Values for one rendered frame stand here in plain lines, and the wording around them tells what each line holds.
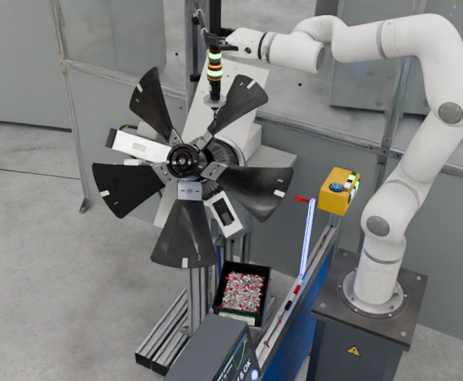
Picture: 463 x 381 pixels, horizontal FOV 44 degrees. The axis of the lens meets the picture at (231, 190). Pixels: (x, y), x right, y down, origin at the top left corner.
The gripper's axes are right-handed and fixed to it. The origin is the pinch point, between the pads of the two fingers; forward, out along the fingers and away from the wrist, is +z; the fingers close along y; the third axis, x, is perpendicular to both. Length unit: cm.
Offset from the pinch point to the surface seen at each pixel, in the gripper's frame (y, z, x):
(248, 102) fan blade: 12.9, -5.2, -26.4
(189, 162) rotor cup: -5.1, 7.1, -43.1
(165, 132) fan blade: 4.7, 22.5, -41.7
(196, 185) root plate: -3, 6, -54
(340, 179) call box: 30, -35, -59
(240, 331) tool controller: -61, -39, -41
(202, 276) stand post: 8, 11, -111
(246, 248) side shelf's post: 53, 11, -133
